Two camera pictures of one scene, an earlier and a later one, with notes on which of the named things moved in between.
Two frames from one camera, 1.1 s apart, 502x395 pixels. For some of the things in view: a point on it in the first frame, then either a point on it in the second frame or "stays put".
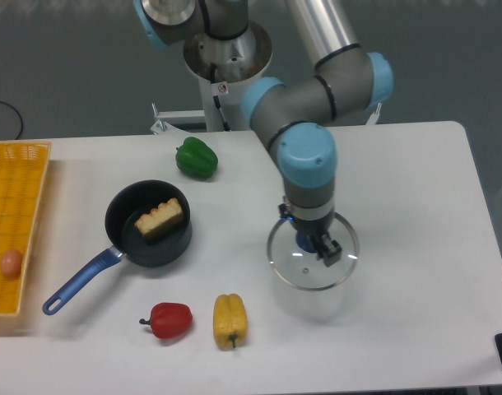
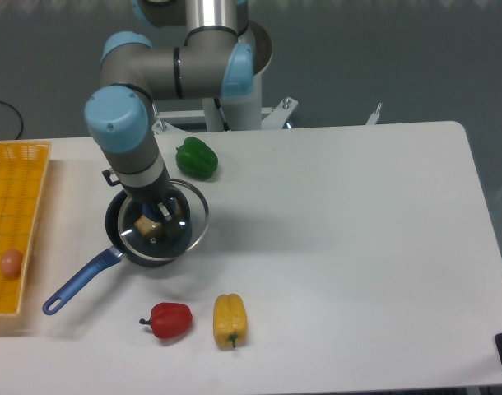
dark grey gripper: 314,220 → 154,197
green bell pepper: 196,158 stays put
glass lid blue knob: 302,270 → 147,237
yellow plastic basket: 16,171 stays put
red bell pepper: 169,320 stays put
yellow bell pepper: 230,321 stays put
